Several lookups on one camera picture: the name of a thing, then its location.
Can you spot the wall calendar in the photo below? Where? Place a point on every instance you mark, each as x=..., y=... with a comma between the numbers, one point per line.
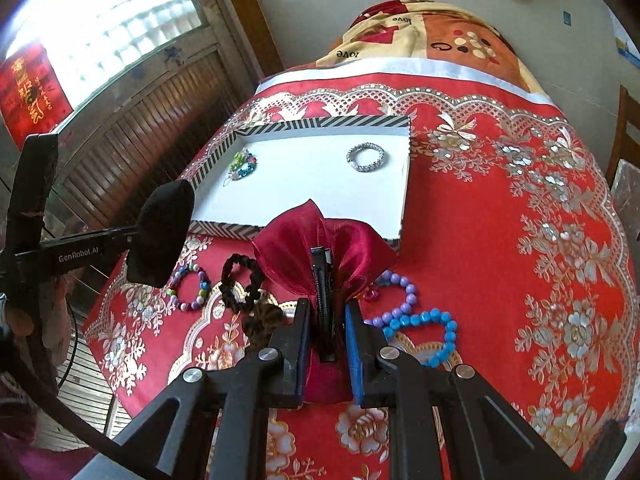
x=625, y=47

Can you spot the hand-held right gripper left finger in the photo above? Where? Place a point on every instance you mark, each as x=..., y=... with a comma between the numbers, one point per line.
x=301, y=352

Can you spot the printed blanket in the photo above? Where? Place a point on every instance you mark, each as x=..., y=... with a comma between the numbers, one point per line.
x=440, y=35

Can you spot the wooden chair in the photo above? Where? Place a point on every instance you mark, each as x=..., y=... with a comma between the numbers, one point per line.
x=625, y=130

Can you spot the red satin bow hair clip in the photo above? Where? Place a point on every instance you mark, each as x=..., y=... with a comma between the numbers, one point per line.
x=295, y=250

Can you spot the brown scrunchie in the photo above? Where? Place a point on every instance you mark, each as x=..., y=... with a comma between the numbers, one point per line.
x=262, y=321

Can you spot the window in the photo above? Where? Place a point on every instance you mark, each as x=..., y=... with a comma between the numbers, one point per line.
x=110, y=25

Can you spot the red floral tablecloth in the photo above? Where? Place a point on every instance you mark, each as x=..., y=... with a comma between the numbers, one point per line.
x=480, y=260

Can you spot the striped rim white box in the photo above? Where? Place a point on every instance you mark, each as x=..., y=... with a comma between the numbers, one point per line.
x=310, y=180

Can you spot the floral chair cloth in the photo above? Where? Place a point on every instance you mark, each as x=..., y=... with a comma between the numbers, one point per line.
x=629, y=190

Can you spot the person's left hand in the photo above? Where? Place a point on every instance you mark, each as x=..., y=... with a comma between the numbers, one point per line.
x=52, y=320

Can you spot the wooden door frame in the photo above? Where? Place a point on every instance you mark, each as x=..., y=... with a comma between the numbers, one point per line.
x=247, y=15

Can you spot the small blue wall sticker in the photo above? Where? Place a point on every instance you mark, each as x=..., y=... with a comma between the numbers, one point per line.
x=566, y=17

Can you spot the black scrunchie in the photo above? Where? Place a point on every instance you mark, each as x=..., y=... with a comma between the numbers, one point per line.
x=240, y=276

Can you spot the wooden louvered panel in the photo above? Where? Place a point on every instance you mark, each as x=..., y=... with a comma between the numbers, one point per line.
x=145, y=130

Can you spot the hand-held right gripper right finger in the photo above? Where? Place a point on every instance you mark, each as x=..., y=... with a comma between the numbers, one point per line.
x=356, y=355

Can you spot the red calligraphy poster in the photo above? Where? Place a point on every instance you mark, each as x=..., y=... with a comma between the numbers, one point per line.
x=30, y=87

